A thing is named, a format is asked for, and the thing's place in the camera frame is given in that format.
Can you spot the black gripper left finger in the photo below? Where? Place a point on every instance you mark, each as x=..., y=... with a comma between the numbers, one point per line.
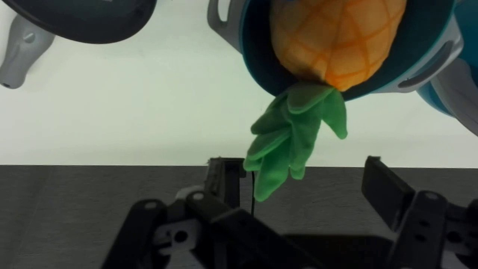
x=224, y=179

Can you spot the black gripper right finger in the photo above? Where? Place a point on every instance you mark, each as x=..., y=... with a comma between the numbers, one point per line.
x=389, y=191

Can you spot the pineapple plush toy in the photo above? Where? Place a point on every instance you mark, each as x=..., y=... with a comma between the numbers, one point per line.
x=333, y=39

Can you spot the blue toy pot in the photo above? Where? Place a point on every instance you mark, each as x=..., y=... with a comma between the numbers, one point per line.
x=427, y=34

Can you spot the dark grey toy saucepan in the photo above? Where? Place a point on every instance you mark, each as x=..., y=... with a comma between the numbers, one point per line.
x=74, y=19

